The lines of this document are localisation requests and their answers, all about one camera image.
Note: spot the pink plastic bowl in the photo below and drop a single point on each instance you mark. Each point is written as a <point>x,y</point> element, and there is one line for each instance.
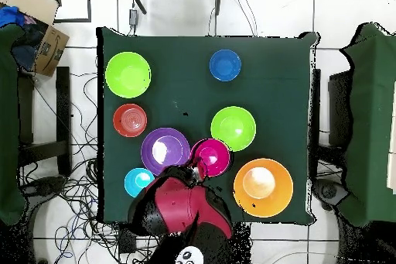
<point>215,157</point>

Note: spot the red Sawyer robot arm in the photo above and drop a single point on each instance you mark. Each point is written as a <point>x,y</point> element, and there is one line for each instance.
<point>182,202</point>

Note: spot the purple plastic bowl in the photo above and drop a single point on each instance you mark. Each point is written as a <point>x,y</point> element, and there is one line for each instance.
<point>164,149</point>

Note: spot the green plastic bowl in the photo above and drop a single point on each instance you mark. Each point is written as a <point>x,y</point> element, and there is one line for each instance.
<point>233,126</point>
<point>128,75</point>

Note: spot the cyan plastic bowl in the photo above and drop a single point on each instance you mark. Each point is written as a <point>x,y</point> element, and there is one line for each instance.
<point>136,180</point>

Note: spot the large orange plastic bowl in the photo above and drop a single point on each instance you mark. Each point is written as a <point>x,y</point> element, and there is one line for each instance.
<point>263,188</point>

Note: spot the red-orange plastic bowl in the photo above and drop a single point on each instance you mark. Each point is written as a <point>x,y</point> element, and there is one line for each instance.
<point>130,120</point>

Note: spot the black power strip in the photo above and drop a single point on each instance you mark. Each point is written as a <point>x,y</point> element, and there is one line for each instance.
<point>126,240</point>

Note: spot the blue plastic bowl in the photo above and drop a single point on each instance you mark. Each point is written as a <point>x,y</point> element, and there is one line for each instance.
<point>225,65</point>

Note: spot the dark green tablecloth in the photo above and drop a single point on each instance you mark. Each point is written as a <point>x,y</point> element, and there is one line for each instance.
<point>278,90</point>

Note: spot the black tripod leg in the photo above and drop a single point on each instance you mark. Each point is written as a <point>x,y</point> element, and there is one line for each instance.
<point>137,0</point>
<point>218,0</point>

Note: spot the green cloth covered table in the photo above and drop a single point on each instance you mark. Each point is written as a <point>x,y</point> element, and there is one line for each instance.
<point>7,121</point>
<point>371,121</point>

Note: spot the brown cardboard box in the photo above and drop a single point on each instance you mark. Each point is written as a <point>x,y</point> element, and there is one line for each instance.
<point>51,50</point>

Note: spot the blue cloth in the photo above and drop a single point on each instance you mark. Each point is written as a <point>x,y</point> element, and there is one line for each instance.
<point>10,16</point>

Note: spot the black pedestal foot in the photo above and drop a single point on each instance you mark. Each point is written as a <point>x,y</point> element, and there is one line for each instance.
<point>329,191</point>
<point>46,185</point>

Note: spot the black stool frame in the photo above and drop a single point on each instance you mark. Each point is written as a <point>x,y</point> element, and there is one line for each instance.
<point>340,109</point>
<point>64,106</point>

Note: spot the black metal frame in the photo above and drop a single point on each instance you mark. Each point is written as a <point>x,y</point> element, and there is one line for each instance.
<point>89,4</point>

